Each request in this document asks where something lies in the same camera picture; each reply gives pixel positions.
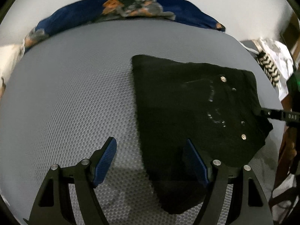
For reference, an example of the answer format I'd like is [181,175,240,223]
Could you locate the black pants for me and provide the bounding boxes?
[131,55,273,214]

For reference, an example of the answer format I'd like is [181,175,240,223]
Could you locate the person's right hand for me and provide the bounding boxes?
[277,127,297,176]

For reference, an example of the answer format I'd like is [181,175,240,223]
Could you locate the black white striped cloth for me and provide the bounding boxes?
[256,51,280,87]

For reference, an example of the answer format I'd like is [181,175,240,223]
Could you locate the white patterned cloth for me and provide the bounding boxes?
[241,37,296,101]

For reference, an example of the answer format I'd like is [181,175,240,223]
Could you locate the brown wooden furniture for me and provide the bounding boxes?
[280,13,299,62]

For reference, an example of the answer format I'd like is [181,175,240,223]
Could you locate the grey mesh mattress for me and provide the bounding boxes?
[1,19,282,224]

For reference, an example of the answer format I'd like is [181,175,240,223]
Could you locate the white floral pillow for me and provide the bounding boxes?
[0,44,24,97]

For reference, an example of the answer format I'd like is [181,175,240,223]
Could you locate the blue floral blanket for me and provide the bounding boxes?
[23,0,226,51]

